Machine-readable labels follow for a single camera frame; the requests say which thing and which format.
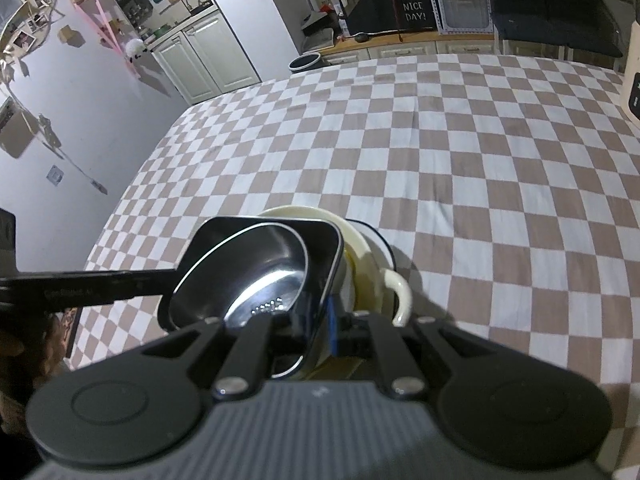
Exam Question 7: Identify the cream bowl with handles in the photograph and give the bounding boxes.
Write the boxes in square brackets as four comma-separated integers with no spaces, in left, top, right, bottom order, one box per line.
[256,204,414,329]

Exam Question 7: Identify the white kitchen cabinet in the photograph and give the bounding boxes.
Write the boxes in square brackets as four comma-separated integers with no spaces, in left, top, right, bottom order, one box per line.
[149,9,262,107]

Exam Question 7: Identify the pink wall shelf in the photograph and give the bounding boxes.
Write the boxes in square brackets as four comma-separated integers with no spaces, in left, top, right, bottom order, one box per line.
[72,0,143,81]

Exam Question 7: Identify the cream electric kettle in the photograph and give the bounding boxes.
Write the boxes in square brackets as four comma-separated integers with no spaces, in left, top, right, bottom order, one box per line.
[619,19,640,122]

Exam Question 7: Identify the cartoon creature poster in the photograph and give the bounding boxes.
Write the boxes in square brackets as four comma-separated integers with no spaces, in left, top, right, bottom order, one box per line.
[332,0,397,37]

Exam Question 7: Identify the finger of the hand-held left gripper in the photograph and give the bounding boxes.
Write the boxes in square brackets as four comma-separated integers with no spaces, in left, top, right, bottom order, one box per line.
[0,268,177,307]

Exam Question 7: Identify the white plush toy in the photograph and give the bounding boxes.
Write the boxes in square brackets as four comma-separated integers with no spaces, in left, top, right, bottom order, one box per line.
[123,37,150,64]

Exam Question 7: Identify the dark-rimmed white bowl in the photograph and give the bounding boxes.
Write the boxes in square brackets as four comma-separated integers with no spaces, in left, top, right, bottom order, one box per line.
[347,219,399,273]

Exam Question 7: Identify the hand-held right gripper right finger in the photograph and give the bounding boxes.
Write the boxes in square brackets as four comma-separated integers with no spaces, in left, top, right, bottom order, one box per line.
[326,299,484,399]

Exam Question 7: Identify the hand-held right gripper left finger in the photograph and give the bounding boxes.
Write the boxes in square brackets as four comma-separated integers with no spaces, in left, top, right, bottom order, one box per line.
[142,305,322,401]

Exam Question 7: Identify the shallow square steel tray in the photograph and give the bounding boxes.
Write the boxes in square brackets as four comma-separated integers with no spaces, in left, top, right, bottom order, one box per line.
[157,216,346,382]

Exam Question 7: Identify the black bin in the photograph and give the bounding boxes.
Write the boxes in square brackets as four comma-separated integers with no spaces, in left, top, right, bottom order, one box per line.
[288,52,327,74]

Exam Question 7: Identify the deep square steel tray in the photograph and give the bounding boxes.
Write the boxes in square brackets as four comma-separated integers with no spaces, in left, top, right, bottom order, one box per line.
[167,223,309,332]

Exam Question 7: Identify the brown white checkered tablecloth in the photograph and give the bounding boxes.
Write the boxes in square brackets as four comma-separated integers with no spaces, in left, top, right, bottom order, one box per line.
[69,52,640,480]

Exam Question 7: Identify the dark grey box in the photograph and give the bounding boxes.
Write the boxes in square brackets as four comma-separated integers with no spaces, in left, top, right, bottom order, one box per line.
[299,12,337,52]

